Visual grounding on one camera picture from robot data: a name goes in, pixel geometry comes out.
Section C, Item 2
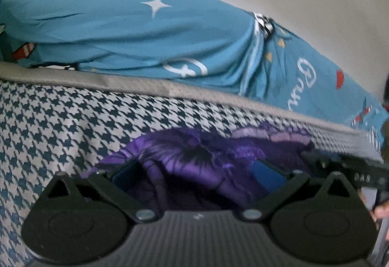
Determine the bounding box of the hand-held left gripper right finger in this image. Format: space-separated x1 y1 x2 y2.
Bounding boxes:
241 160 354 222

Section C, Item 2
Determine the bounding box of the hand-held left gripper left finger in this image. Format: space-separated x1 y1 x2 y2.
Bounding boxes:
41 160 159 223

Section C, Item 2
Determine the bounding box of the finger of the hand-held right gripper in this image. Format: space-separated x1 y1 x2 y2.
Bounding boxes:
301 150 347 178

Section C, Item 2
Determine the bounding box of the purple floral garment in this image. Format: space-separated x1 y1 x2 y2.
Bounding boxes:
80 123 317 216

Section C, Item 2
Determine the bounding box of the person's right hand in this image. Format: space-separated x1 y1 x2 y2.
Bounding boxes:
372 205 389 221

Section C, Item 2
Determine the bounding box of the blue cartoon-print bed sheet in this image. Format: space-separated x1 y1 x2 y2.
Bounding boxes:
0 0 389 140

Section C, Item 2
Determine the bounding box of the black white patterned cloth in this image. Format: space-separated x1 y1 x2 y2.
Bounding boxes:
253 11 274 40

